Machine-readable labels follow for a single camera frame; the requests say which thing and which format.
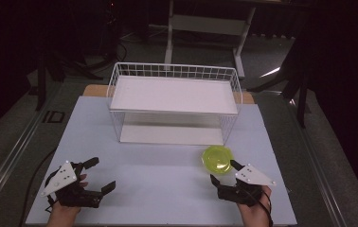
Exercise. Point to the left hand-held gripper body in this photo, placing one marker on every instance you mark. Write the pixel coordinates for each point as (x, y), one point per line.
(61, 178)

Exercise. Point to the white desk frame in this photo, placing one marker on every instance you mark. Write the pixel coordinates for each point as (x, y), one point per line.
(205, 25)

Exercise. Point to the metal floor rail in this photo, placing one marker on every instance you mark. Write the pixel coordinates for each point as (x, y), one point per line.
(322, 189)
(8, 159)

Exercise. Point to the person's right hand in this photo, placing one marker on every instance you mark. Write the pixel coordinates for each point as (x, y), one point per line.
(255, 216)

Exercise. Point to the person's left hand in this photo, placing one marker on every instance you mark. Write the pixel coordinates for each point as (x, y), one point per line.
(62, 215)

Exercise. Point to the green translucent bowl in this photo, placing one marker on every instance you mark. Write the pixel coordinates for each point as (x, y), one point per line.
(216, 157)

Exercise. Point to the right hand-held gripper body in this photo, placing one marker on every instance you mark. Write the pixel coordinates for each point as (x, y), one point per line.
(253, 176)

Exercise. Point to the black metal stand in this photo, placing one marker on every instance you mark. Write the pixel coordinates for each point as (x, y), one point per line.
(300, 108)
(41, 85)

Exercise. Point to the black rectangular floor plate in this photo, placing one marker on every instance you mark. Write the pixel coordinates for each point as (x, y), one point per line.
(54, 116)

